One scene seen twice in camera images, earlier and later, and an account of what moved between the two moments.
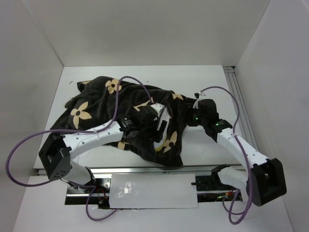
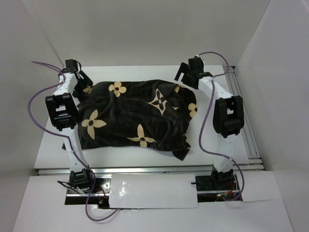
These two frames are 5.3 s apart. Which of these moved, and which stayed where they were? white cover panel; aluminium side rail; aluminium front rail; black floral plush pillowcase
Moved: black floral plush pillowcase
Stayed: aluminium front rail; white cover panel; aluminium side rail
